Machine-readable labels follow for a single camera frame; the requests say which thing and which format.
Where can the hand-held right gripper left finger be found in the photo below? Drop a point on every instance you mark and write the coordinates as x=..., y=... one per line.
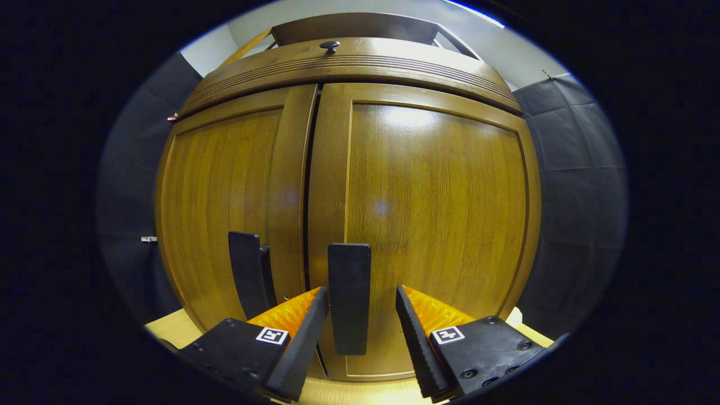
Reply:
x=301, y=349

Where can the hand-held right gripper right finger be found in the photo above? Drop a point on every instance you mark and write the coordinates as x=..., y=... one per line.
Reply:
x=419, y=343

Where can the wooden shoe cabinet door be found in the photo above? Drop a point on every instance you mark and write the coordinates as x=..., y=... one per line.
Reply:
x=225, y=180
x=439, y=214

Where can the wooden double-door shoe cabinet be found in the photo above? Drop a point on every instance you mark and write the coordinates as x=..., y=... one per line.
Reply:
x=360, y=25

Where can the black backdrop cloth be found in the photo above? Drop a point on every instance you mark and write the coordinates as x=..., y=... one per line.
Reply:
x=574, y=169

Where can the wooden drawer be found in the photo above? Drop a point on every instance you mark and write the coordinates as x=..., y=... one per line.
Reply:
x=360, y=64

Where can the black drawer knob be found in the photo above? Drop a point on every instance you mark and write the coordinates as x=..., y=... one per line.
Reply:
x=329, y=46

